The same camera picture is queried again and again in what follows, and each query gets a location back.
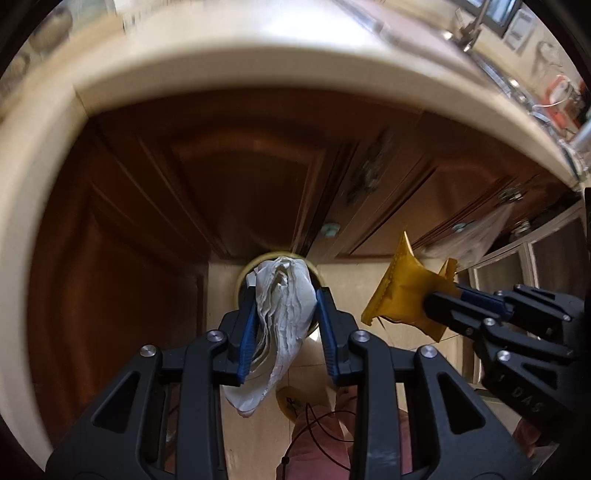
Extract round black trash bin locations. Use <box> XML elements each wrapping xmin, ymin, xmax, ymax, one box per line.
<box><xmin>234</xmin><ymin>250</ymin><xmax>325</xmax><ymax>333</ymax></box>

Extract yellow snack wrapper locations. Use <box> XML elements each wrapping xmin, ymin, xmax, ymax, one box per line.
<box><xmin>361</xmin><ymin>231</ymin><xmax>460</xmax><ymax>342</ymax></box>

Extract yellow slipper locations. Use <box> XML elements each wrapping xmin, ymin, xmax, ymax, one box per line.
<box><xmin>276</xmin><ymin>386</ymin><xmax>307</xmax><ymax>422</ymax></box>

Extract blue cabinet knob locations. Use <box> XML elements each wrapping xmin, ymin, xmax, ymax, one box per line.
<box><xmin>321</xmin><ymin>223</ymin><xmax>341</xmax><ymax>238</ymax></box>

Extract pink trousers leg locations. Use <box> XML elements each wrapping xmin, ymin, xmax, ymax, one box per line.
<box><xmin>276</xmin><ymin>386</ymin><xmax>358</xmax><ymax>479</ymax></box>

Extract steel kitchen faucet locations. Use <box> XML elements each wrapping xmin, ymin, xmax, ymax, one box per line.
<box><xmin>456</xmin><ymin>0</ymin><xmax>491</xmax><ymax>53</ymax></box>

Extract wooden cabinet doors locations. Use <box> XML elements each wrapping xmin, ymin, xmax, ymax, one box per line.
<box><xmin>27</xmin><ymin>88</ymin><xmax>577</xmax><ymax>443</ymax></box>

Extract pink electric appliance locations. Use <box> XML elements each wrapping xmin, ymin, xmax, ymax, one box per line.
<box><xmin>543</xmin><ymin>74</ymin><xmax>584</xmax><ymax>130</ymax></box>

